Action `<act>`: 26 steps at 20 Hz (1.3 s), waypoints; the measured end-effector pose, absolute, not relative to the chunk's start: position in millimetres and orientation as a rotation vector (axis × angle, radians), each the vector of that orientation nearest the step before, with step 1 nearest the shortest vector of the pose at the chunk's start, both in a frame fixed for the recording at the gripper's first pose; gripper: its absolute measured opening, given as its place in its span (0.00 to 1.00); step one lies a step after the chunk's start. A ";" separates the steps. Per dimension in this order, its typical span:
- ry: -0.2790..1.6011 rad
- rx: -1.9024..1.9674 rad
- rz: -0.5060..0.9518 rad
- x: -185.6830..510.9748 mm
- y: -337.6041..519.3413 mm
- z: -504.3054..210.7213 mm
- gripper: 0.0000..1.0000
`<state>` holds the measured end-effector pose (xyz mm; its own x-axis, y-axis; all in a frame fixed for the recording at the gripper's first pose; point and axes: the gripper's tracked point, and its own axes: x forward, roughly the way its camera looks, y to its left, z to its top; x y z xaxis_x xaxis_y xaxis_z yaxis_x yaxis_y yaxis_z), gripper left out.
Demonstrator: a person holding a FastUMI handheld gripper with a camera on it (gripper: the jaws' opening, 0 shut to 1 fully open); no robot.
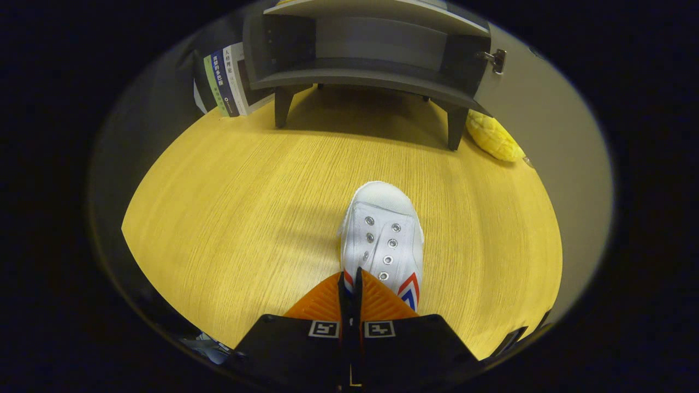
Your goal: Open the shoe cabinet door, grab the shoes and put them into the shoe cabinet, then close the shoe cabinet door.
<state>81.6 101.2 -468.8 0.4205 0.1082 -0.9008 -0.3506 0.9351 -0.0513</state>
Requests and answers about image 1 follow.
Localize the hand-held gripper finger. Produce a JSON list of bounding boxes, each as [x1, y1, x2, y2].
[[232, 267, 353, 391], [352, 266, 481, 391]]

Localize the white canvas shoe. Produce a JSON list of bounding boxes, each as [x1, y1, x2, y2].
[[337, 181, 425, 313]]

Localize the dark grey shoe cabinet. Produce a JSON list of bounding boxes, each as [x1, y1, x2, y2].
[[243, 0, 492, 152]]

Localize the metal door hinge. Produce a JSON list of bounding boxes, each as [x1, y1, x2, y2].
[[474, 48, 507, 75]]

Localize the black flat object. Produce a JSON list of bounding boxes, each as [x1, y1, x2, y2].
[[490, 326, 529, 358]]

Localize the yellow plush toy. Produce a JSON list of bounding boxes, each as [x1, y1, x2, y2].
[[465, 109, 526, 163]]

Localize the white spine book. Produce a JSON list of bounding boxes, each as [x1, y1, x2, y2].
[[221, 41, 275, 116]]

